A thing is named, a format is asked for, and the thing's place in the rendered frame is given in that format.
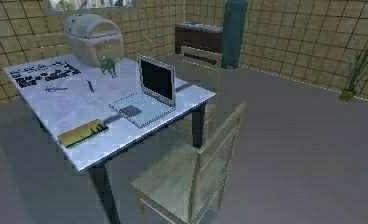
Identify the green house plant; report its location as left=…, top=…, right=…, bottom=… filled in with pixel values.
left=339, top=46, right=368, bottom=103

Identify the pale wooden chair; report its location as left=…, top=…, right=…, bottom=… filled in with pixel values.
left=130, top=101, right=247, bottom=224
left=173, top=45, right=223, bottom=145

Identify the yellow green book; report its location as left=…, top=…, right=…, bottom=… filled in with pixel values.
left=57, top=118, right=110, bottom=149

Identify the thin grey pencil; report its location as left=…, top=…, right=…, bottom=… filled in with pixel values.
left=43, top=85, right=69, bottom=93

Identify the window with grey frame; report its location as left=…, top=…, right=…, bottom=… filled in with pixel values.
left=45, top=0, right=138, bottom=18

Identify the dark brown cabinet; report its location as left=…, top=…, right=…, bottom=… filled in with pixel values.
left=174, top=21, right=224, bottom=55

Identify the tall teal cylinder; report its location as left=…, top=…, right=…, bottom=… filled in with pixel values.
left=221, top=0, right=249, bottom=70

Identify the white domed bread box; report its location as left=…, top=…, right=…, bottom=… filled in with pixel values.
left=63, top=13, right=125, bottom=68

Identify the silver open laptop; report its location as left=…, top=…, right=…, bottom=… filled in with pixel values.
left=108, top=54, right=177, bottom=129

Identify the black and white newspaper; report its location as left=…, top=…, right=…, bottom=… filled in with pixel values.
left=10, top=61, right=82, bottom=89

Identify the white table with black legs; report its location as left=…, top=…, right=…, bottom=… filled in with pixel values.
left=3, top=53, right=217, bottom=224

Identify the small green figurine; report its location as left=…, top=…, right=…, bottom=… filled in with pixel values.
left=99, top=55, right=119, bottom=79

